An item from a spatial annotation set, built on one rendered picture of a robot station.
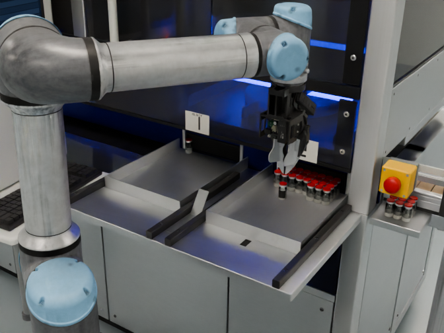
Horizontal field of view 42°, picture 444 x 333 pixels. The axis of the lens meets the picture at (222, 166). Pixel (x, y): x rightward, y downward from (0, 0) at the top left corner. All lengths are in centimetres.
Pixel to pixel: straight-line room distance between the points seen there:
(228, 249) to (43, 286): 48
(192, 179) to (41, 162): 70
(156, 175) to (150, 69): 82
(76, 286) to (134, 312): 125
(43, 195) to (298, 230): 65
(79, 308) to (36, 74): 40
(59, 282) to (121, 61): 40
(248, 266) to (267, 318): 59
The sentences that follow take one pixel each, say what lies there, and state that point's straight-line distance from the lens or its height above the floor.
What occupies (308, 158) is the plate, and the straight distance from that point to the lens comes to 154.
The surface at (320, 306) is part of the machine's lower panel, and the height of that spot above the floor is 55.
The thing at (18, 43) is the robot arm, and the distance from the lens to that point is 91.
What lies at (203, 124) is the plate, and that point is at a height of 102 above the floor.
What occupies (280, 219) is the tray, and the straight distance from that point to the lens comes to 148.
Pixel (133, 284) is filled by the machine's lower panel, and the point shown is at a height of 32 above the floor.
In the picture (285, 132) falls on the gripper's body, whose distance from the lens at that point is 118.
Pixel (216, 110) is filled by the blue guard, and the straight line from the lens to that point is 164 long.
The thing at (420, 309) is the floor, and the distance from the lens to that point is 274.
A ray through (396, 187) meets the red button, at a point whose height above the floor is 100.
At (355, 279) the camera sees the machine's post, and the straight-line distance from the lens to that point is 165.
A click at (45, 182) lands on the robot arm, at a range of 107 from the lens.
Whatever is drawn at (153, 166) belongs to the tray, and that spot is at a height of 88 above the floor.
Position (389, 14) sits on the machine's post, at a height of 139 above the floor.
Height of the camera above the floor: 162
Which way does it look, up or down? 25 degrees down
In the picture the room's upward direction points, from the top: 1 degrees clockwise
